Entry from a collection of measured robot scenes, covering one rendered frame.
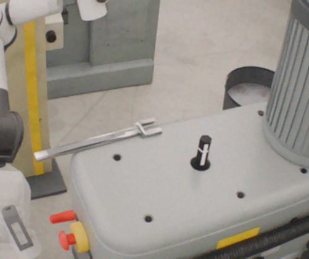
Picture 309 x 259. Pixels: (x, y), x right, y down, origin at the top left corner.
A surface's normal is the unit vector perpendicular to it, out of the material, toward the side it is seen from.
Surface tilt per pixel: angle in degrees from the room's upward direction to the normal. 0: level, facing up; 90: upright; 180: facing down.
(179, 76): 0
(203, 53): 0
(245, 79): 86
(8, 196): 57
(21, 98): 90
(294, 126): 90
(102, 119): 0
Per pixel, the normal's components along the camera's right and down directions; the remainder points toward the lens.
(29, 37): 0.38, 0.65
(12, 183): 0.64, 0.05
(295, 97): -0.80, 0.36
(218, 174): 0.08, -0.73
